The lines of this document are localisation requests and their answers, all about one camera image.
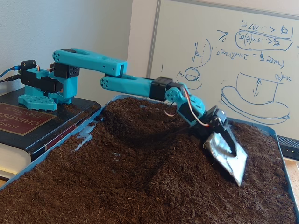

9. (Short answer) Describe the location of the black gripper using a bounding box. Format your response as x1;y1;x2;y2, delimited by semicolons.
190;105;249;187

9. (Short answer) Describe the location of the blue tray of soil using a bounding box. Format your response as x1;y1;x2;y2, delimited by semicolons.
0;97;297;224

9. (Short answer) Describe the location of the black vented device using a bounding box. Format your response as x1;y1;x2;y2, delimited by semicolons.
277;134;299;161

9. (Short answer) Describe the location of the whiteboard with blue drawings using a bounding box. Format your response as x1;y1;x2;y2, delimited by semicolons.
143;0;299;140

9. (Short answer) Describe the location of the blue plastic tray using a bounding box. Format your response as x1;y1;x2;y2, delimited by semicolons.
0;94;299;210

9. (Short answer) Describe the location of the black chemistry physics handbook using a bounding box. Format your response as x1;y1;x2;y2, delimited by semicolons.
0;90;102;182

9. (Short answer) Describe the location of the black controller board box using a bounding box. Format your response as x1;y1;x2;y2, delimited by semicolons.
20;60;37;75

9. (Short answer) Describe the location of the black cable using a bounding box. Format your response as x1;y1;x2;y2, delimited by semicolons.
0;74;23;83

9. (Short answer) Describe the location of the blue cable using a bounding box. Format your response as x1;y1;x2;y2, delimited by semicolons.
0;66;22;79

